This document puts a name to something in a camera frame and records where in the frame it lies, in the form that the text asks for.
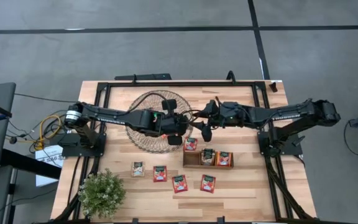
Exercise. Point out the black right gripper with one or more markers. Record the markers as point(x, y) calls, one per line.
point(228, 116)

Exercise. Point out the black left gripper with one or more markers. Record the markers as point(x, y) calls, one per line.
point(174, 124)

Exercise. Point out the red strawberry tea packet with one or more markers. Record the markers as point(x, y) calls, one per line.
point(190, 144)
point(179, 183)
point(208, 183)
point(160, 173)

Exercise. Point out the beige apple tea packet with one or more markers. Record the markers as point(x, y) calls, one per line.
point(208, 157)
point(138, 169)

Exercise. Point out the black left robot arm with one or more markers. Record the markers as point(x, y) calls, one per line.
point(110, 115)

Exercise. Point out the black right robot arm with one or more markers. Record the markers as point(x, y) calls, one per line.
point(291, 113)

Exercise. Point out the wooden tea box organiser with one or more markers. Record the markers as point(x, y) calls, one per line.
point(193, 160)

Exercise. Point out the round woven straw placemat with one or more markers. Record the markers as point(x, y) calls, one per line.
point(148, 143)

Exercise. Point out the long black bar device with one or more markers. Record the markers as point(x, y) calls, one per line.
point(145, 76)

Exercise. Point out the small black clamp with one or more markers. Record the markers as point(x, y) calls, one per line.
point(273, 87)

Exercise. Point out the small green potted plant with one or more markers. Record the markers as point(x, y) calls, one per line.
point(101, 194)

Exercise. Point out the black power box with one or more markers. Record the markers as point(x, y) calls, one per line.
point(68, 140)

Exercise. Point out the white paper sheet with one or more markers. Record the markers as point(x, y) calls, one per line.
point(50, 155)

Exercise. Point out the black aluminium table frame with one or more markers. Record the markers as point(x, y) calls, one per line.
point(179, 84)

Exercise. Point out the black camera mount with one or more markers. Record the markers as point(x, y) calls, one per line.
point(231, 77)

